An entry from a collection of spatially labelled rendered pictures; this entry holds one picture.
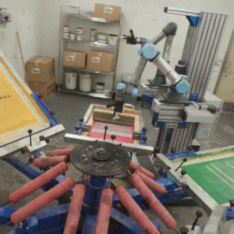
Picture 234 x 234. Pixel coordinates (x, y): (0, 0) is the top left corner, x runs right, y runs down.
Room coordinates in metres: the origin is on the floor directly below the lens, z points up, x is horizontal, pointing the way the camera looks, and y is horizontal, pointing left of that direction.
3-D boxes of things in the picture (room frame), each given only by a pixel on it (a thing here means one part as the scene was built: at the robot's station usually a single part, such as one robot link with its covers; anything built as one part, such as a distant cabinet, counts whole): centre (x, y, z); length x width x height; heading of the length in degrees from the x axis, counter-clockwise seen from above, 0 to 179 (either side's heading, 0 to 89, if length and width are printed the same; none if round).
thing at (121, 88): (2.10, -0.01, 1.30); 0.09 x 0.08 x 0.11; 88
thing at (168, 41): (2.83, -0.47, 1.63); 0.15 x 0.12 x 0.55; 167
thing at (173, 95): (2.22, -0.54, 1.31); 0.15 x 0.15 x 0.10
